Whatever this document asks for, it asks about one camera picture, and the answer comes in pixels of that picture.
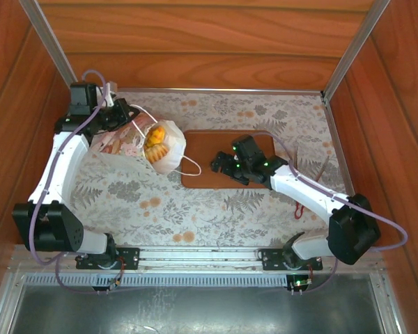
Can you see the white pink patterned paper bag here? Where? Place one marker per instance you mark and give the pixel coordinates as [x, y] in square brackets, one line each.
[174, 139]

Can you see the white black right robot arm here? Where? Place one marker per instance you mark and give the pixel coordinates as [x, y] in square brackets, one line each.
[306, 193]

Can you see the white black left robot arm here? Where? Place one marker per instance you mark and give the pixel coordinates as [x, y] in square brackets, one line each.
[62, 167]

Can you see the brown rectangular tray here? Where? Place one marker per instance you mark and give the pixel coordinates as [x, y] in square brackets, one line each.
[202, 153]

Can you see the floral grey tablecloth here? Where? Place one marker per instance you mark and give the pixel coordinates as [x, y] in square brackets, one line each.
[195, 208]

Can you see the aluminium table edge strip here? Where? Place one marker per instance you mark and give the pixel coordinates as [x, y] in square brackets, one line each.
[212, 90]
[345, 167]

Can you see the small circuit board green light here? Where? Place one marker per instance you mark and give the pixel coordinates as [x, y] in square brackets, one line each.
[299, 282]

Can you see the grey metal sheet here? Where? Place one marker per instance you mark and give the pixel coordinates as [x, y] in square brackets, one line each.
[195, 309]

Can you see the aluminium corner post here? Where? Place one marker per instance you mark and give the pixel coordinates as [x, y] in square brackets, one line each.
[359, 38]
[47, 38]

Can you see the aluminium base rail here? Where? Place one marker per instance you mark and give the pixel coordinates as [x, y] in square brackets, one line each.
[202, 255]

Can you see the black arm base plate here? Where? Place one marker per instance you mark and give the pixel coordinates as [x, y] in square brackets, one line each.
[271, 259]
[130, 257]

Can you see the aluminium frame bar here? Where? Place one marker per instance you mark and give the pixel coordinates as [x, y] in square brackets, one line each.
[3, 306]
[388, 306]

